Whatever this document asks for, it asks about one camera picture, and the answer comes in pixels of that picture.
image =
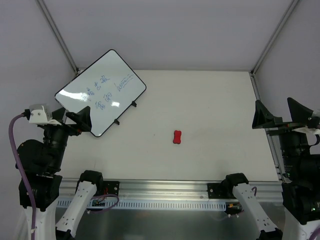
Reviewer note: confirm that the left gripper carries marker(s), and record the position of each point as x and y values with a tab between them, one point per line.
60	126

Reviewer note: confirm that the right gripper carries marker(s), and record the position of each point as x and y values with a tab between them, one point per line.
288	126

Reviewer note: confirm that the white whiteboard black frame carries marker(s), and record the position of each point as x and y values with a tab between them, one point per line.
108	86

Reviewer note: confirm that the red black whiteboard eraser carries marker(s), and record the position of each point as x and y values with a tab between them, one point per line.
177	137

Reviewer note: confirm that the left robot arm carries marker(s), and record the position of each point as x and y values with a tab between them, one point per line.
39	163

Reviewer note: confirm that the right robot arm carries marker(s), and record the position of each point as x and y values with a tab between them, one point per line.
301	194

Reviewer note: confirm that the right side aluminium rail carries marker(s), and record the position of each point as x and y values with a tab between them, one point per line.
263	119

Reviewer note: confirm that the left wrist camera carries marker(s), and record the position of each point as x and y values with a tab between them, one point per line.
40	114

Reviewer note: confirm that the white wire whiteboard stand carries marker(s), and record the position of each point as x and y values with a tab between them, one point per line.
116	121

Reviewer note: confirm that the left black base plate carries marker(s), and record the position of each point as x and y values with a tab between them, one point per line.
108	187

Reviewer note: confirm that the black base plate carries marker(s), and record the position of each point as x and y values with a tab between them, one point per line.
218	191
108	187

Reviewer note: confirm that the left aluminium frame post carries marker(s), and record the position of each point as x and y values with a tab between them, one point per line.
57	35

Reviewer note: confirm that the aluminium frame post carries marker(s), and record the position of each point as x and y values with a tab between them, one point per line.
57	35
274	36

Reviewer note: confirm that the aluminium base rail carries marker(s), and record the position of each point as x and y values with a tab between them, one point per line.
182	190

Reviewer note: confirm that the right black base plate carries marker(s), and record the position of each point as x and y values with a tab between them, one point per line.
218	191

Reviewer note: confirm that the white slotted cable duct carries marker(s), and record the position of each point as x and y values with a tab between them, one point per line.
151	205

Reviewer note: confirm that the right aluminium frame post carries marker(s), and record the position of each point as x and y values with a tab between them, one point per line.
274	36

